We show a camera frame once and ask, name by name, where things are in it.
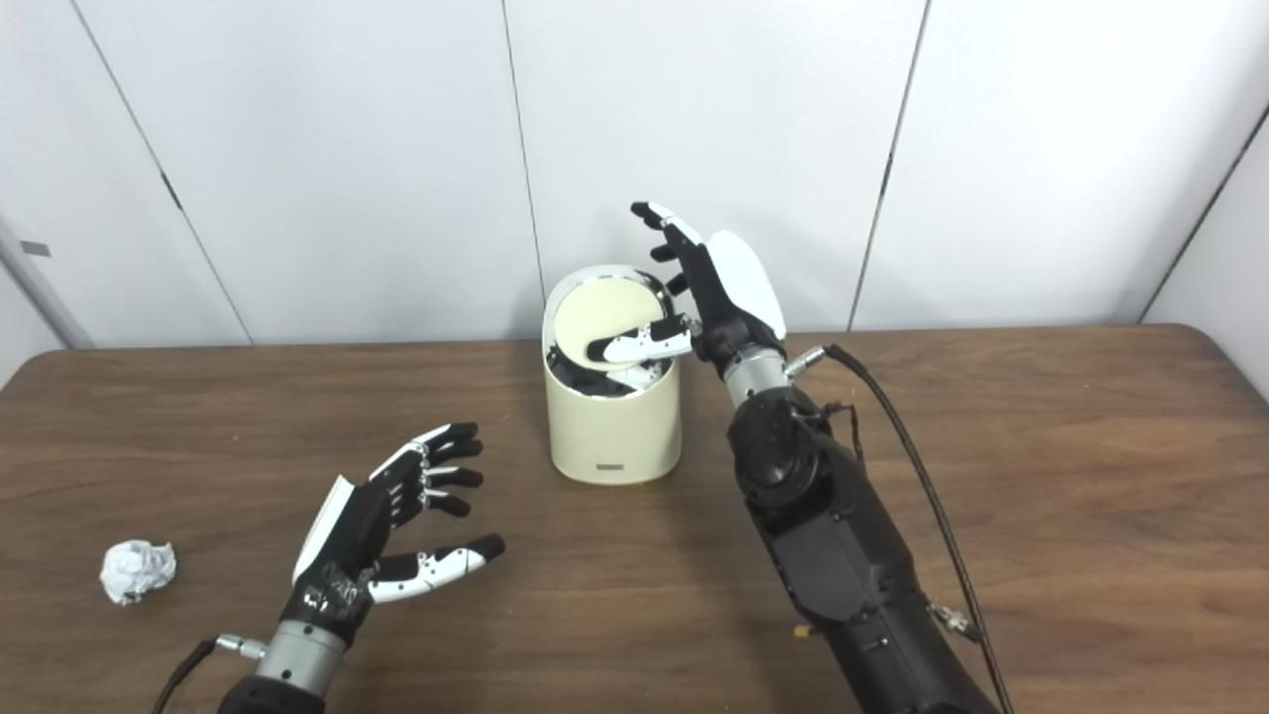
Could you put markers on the black wall panel hinge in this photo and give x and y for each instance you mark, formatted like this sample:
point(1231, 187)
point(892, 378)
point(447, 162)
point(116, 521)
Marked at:
point(172, 191)
point(886, 169)

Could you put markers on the grey wall corner post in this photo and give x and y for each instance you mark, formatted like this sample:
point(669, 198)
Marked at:
point(52, 307)

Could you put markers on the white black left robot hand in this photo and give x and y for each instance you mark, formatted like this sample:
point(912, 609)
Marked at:
point(342, 545)

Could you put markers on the white paper ball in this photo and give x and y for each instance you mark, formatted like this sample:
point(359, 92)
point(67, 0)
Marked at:
point(137, 572)

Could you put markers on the small grey wall tag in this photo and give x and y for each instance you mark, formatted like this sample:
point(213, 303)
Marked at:
point(35, 248)

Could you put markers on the cream round bin lid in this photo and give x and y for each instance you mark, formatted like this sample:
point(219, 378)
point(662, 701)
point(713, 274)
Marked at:
point(595, 312)

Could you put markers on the black bin liner bag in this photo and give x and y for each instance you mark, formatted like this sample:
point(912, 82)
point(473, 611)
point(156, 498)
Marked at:
point(575, 379)

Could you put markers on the cream-colored bin body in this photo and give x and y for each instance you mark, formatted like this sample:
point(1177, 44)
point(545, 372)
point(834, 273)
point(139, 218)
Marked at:
point(610, 436)

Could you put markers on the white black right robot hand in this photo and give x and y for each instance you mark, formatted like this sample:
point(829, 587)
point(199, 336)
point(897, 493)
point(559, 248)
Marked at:
point(739, 288)

